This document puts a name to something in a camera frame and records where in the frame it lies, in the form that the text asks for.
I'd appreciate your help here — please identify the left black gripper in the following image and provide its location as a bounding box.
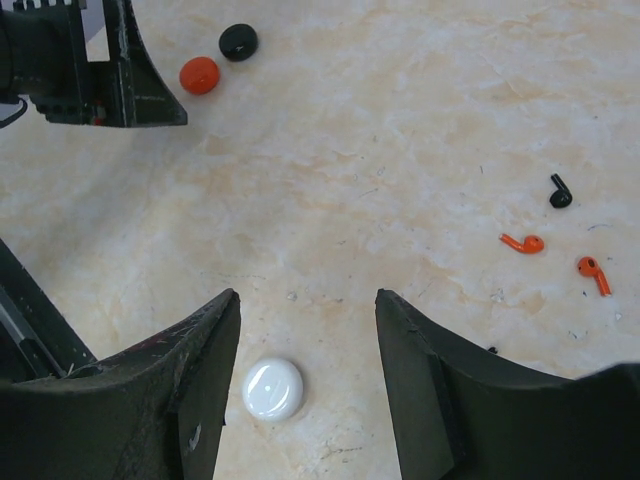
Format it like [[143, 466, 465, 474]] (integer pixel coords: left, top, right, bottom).
[[1, 0, 188, 128]]

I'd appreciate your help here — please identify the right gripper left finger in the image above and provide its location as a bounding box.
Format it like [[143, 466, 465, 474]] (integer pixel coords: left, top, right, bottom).
[[1, 289, 241, 479]]

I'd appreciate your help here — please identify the orange earbud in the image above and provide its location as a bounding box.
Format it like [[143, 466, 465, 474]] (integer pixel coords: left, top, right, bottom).
[[499, 234, 545, 255], [577, 256, 612, 297]]

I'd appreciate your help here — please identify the upper black earbud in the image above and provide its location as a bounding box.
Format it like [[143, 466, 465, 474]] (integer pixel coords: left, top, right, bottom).
[[549, 173, 573, 209]]

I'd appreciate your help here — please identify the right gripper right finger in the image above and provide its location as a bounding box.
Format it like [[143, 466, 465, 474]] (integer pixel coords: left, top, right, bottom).
[[375, 290, 639, 479]]

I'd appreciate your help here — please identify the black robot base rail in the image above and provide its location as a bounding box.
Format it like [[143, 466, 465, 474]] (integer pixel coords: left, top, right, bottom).
[[1, 244, 96, 383]]

